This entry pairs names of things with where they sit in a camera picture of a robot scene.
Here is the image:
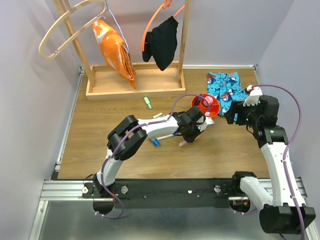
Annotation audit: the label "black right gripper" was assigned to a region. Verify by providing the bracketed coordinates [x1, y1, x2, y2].
[223, 98, 262, 128]

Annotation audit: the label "pink highlighter yellow cap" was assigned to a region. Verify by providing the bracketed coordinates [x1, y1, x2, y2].
[178, 140, 189, 147]

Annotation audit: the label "pink cap marker tube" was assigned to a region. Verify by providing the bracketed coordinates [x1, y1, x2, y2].
[203, 95, 213, 107]

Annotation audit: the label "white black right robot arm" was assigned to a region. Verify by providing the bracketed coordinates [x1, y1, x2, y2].
[224, 95, 316, 238]

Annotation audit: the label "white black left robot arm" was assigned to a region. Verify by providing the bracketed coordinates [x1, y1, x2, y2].
[93, 106, 214, 198]

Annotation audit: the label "orange round divided organizer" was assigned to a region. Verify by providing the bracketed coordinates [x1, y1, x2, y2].
[191, 93, 221, 118]

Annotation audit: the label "blue shark print cloth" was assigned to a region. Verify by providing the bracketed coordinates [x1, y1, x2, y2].
[207, 72, 248, 117]

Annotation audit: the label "grey white eraser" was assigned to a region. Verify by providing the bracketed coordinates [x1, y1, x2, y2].
[153, 112, 163, 119]

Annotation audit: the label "grey glue stick blue cap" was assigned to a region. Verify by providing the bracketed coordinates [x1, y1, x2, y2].
[150, 137, 160, 147]

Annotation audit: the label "mint green highlighter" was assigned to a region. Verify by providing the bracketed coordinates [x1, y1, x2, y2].
[143, 97, 153, 110]

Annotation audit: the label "wooden rack base tray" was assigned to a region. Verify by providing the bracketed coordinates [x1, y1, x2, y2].
[85, 61, 186, 101]

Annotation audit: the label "black hanging garment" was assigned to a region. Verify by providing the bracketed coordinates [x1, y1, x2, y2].
[142, 16, 179, 71]

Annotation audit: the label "orange white folded cloth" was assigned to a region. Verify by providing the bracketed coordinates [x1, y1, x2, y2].
[92, 19, 136, 89]

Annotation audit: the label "orange plastic hanger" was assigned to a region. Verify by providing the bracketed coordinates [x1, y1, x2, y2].
[141, 0, 186, 52]

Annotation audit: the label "wooden clothes hanger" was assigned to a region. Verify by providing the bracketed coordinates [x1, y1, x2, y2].
[38, 0, 107, 60]

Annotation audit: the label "wooden clothes rack posts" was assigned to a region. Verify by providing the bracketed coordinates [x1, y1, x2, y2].
[53, 0, 191, 88]

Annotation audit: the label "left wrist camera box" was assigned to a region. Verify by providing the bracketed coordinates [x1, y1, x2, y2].
[197, 116, 215, 132]

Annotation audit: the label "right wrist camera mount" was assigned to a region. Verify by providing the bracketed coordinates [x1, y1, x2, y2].
[243, 85, 263, 107]

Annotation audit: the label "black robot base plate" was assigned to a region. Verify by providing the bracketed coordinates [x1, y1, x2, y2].
[82, 177, 253, 210]

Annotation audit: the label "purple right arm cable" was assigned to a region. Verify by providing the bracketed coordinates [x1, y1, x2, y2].
[252, 84, 307, 240]

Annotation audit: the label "blue wire hanger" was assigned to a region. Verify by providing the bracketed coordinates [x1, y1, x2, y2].
[105, 0, 130, 53]

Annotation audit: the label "aluminium frame rail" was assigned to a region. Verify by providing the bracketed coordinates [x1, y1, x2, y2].
[27, 65, 96, 240]

